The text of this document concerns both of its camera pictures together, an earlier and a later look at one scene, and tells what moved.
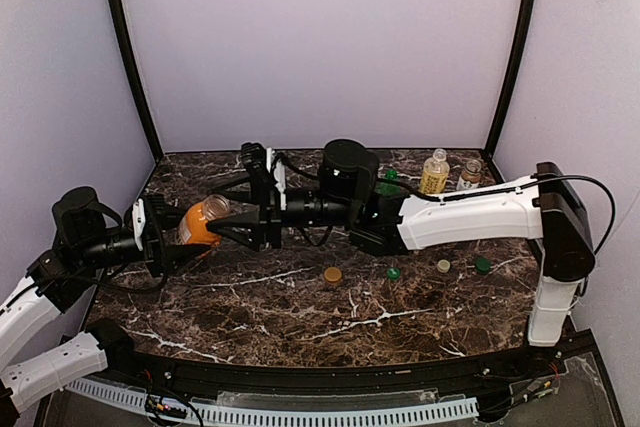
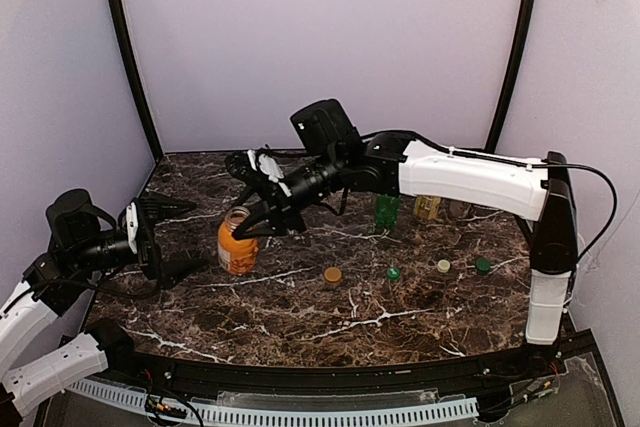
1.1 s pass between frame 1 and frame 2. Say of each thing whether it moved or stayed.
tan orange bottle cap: stayed
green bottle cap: stayed
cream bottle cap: stayed
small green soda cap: stayed
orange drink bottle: moved
